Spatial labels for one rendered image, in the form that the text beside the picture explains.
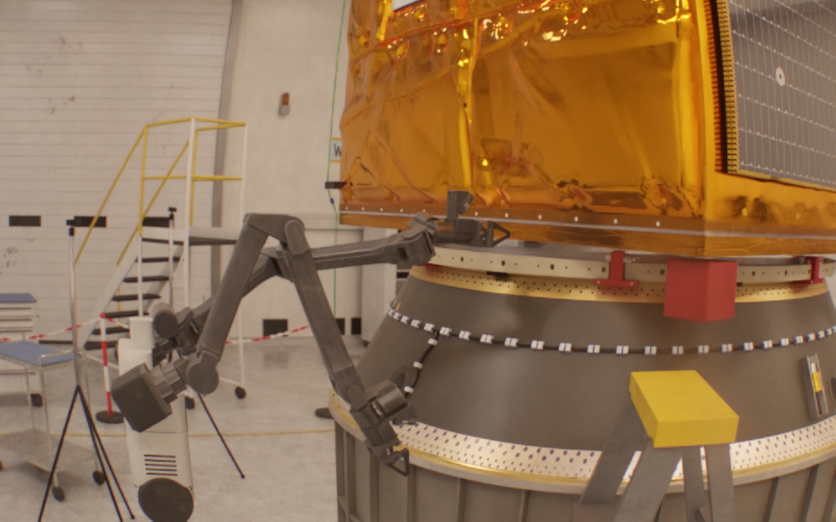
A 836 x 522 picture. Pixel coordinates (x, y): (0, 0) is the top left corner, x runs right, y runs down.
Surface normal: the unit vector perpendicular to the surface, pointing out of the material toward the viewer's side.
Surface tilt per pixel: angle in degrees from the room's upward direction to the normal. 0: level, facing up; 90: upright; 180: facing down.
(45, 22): 90
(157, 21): 90
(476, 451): 43
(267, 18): 90
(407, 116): 84
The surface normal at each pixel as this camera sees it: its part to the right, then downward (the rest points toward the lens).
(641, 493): -0.14, -0.02
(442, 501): -0.68, 0.00
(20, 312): 0.66, 0.05
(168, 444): 0.38, 0.05
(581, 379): -0.35, -0.45
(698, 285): -0.87, -0.01
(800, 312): 0.40, -0.42
